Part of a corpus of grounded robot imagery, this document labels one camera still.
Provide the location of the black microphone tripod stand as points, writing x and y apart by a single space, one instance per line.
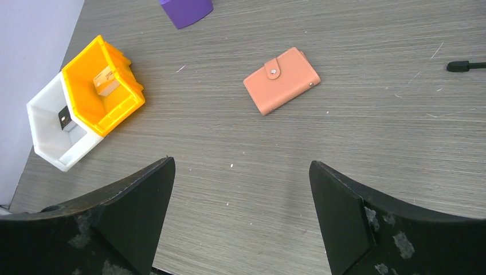
464 66

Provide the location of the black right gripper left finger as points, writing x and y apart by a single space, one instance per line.
112 230

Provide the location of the yellow plastic bin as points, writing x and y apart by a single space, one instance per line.
102 114

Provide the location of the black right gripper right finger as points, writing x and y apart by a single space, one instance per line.
366 231

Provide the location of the purple metronome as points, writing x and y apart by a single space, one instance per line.
183 13

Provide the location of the orange leather card holder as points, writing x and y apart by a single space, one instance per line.
280 80

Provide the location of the card in yellow bin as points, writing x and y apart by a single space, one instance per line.
105 82

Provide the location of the white plastic bin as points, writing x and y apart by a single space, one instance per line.
61 149

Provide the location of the black card in white bin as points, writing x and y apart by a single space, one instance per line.
65 120

